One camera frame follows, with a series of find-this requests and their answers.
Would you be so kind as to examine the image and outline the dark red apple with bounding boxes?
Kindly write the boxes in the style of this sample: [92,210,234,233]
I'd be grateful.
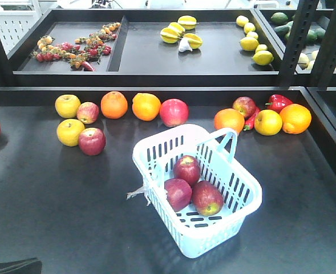
[173,155,200,187]
[232,96,257,119]

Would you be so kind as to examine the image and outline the light blue plastic basket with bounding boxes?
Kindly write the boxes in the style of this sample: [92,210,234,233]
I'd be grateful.
[132,124,262,258]

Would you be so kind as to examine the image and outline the pink red apple middle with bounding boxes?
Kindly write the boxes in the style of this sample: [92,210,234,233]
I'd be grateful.
[159,99,189,127]

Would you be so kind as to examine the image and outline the orange back middle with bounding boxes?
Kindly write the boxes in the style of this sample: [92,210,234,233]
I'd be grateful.
[132,93,161,121]

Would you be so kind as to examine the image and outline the orange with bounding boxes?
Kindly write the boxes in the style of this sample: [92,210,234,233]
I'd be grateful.
[213,108,245,134]
[100,91,128,119]
[132,93,161,121]
[280,103,312,134]

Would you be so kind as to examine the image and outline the clear plastic tag strip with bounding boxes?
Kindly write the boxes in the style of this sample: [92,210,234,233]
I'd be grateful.
[126,177,153,206]

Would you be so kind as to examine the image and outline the orange back left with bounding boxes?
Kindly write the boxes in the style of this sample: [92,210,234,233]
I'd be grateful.
[100,91,128,119]

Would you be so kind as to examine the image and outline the red apple beside yellow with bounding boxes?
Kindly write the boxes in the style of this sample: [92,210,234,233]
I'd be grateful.
[78,127,106,156]

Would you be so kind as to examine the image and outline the red chili pepper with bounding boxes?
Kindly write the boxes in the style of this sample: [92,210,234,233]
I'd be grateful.
[242,107,261,131]

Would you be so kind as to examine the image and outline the small pink apple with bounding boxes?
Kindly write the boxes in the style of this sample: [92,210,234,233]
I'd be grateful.
[76,102,99,124]

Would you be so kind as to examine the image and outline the black upper fruit shelf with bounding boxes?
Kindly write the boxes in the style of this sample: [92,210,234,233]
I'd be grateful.
[0,9,336,87]

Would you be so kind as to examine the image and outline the white garlic bulb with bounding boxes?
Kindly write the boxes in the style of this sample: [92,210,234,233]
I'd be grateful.
[178,38,193,53]

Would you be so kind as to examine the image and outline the yellow starfruit right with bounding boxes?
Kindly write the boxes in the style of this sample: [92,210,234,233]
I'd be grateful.
[183,33,203,50]

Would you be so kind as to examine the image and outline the yellow apple front left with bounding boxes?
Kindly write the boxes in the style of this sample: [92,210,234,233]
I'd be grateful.
[56,119,85,147]

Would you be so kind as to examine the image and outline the yellow round fruit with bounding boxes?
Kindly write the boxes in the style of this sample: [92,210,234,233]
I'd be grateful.
[254,110,282,136]

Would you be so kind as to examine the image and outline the yellow apple back left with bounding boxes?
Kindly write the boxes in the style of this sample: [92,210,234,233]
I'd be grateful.
[54,94,81,119]

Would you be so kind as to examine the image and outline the red bell pepper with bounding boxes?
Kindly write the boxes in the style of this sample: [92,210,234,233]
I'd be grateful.
[265,94,293,114]

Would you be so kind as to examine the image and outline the cherry tomato vine cluster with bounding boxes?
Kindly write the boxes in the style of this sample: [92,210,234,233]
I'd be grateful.
[30,22,122,71]

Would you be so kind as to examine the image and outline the yellow lemon large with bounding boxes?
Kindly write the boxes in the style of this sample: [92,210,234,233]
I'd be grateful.
[240,37,259,51]

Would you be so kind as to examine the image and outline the yellow lemon front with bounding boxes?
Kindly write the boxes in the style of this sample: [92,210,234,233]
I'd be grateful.
[252,50,274,66]

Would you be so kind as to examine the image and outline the orange right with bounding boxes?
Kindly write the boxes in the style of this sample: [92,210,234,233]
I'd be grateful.
[280,103,312,134]

